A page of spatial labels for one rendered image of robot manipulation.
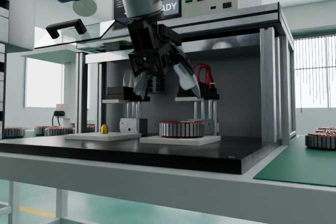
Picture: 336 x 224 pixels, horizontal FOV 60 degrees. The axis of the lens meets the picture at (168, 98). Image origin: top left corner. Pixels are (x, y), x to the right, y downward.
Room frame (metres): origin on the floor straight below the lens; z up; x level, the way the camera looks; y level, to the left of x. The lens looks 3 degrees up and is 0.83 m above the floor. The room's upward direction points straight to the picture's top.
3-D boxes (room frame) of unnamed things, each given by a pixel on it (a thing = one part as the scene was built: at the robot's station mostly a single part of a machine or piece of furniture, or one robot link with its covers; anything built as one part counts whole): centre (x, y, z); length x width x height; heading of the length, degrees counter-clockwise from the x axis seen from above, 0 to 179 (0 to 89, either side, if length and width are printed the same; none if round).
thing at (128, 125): (0.96, 0.11, 0.80); 0.08 x 0.05 x 0.06; 62
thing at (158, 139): (0.72, -0.03, 0.78); 0.15 x 0.15 x 0.01; 62
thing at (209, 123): (0.85, -0.10, 0.80); 0.08 x 0.05 x 0.06; 62
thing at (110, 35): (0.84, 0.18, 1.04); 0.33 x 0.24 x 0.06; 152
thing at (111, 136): (0.83, 0.18, 0.78); 0.15 x 0.15 x 0.01; 62
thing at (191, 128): (0.72, -0.03, 0.80); 0.11 x 0.11 x 0.04
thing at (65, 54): (1.71, 0.60, 0.98); 0.37 x 0.35 x 0.46; 62
